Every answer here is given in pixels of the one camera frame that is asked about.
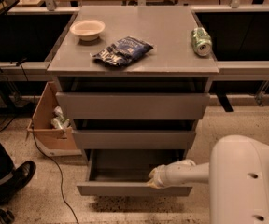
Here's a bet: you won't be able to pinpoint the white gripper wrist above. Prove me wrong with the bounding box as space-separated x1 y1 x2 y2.
147 165 170 189

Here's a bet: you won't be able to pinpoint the grey bottom drawer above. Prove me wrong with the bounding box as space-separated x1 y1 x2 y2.
78 149 191 196

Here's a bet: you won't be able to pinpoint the grey drawer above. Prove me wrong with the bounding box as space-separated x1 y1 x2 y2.
78 149 191 196
55 77 211 121
73 119 196 149

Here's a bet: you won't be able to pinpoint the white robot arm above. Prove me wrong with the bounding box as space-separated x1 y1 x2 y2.
148 135 269 224

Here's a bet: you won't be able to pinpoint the grey middle drawer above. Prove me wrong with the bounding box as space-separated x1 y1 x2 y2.
73 119 196 149

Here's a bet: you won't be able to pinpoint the grey drawer cabinet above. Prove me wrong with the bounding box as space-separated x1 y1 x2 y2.
46 5 219 161

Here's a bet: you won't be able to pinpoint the grey top drawer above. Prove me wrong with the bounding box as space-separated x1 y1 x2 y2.
55 77 211 121

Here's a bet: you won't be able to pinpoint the brown cardboard box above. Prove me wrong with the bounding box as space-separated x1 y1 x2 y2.
27 82 77 151

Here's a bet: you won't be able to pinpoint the cans in cardboard box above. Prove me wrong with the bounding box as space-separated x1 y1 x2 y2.
50 106 70 131

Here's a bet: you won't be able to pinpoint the black shoe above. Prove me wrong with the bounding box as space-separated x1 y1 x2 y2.
0 161 36 206

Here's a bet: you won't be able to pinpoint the blue chip bag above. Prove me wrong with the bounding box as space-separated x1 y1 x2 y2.
92 36 153 67

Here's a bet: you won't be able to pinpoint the green soda can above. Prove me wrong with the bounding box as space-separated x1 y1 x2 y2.
191 27 212 57

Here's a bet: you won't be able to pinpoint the black chair caster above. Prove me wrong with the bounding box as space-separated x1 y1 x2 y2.
0 209 15 224

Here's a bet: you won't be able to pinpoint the white paper bowl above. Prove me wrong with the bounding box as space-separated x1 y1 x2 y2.
70 20 106 41

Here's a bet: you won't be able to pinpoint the black floor cable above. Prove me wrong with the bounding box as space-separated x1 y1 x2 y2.
16 59 80 224

